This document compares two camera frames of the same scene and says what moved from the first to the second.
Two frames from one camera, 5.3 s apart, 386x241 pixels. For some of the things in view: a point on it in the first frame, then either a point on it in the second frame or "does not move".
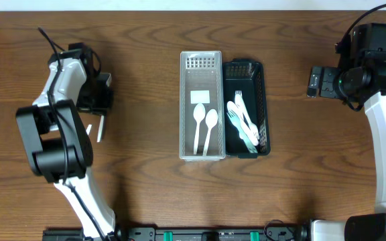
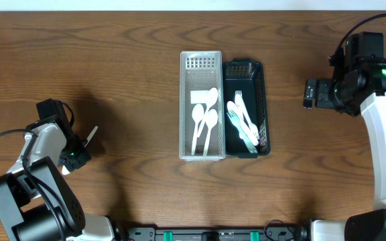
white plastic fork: x=239 y=101 does not move
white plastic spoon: x=199 y=114 does not move
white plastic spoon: x=100 y=129 to x=198 y=114
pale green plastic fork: x=235 y=122 does not move
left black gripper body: x=96 y=108 to x=78 y=154
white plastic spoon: x=211 y=119 does not move
